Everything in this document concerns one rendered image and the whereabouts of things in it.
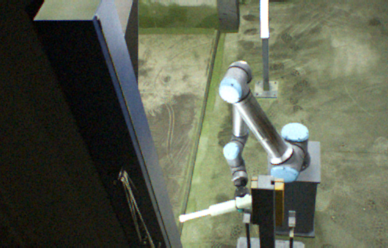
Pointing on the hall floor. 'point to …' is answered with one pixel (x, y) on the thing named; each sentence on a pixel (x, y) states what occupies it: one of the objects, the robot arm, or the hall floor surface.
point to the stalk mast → (266, 211)
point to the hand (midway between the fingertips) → (244, 207)
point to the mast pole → (266, 64)
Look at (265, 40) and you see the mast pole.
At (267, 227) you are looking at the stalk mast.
